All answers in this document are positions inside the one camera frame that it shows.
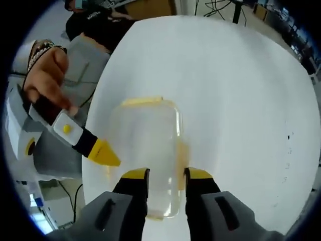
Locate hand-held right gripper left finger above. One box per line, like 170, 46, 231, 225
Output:
54, 167, 150, 241

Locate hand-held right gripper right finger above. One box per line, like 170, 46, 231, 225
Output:
184, 167, 285, 241

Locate clear box with yellow buckles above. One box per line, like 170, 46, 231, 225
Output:
104, 95, 193, 222

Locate person's left hand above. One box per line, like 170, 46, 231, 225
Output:
23, 46, 79, 116

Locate brown cardboard box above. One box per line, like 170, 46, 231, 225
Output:
124, 0, 177, 20

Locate black desk leg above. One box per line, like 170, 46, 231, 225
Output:
232, 0, 243, 25

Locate beaded bracelets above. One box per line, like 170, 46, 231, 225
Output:
27, 39, 68, 73

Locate black cable bundle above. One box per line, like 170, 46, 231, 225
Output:
204, 0, 234, 19

